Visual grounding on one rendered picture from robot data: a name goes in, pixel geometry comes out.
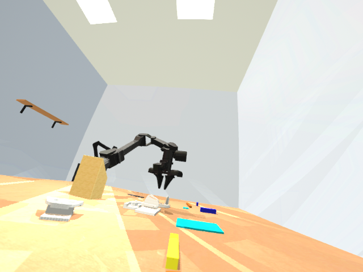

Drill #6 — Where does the blue rectangular bar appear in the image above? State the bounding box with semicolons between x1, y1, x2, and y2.
200;207;217;214

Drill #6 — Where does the yellow rectangular bar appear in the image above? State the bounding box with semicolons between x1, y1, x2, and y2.
165;233;179;270

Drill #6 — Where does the cyan flat rectangular plate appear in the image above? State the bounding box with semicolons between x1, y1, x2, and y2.
176;218;224;234

